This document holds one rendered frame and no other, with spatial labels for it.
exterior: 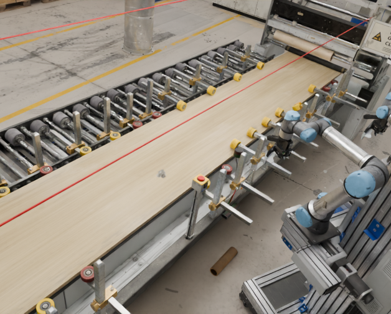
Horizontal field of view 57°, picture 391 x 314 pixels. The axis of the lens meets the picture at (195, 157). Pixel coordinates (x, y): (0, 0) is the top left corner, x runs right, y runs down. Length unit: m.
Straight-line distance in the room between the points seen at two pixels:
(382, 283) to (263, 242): 1.48
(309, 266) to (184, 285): 1.20
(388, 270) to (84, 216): 1.71
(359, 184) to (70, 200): 1.64
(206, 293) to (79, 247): 1.29
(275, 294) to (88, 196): 1.56
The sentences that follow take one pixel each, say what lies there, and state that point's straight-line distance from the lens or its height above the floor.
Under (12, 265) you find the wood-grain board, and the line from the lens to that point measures 2.14.
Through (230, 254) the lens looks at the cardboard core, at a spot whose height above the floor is 0.08.
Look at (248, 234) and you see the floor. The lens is 3.52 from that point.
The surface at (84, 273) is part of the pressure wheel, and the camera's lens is 2.04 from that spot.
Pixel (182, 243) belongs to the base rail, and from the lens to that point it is 2.42.
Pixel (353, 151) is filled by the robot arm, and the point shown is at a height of 1.63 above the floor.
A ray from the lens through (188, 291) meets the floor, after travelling 3.06.
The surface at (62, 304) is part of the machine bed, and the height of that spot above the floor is 0.69.
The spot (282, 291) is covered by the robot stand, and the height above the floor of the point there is 0.21.
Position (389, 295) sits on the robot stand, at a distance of 2.29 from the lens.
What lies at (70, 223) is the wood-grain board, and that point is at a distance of 2.26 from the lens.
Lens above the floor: 2.61
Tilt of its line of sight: 39 degrees down
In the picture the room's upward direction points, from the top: 10 degrees clockwise
